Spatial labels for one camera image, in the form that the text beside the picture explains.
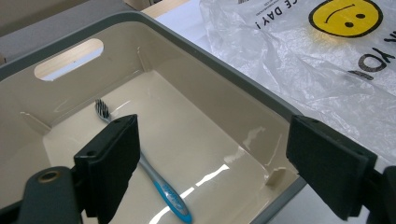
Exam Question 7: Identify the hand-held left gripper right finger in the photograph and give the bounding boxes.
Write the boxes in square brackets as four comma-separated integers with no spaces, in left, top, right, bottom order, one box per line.
[285,115,379,222]

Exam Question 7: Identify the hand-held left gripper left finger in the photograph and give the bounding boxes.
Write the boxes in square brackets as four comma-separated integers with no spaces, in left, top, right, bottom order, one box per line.
[73,114,141,224]

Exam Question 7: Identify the blue and grey toothbrush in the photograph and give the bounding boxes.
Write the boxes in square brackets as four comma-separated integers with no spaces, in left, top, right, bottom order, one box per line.
[93,98,193,224]

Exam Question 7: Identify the beige bin with grey rim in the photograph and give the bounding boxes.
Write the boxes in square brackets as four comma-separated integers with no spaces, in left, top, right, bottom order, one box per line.
[0,11,307,224]

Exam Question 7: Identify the clear smiley plastic bag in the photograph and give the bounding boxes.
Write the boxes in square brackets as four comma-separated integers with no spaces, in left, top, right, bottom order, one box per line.
[199,0,396,166]

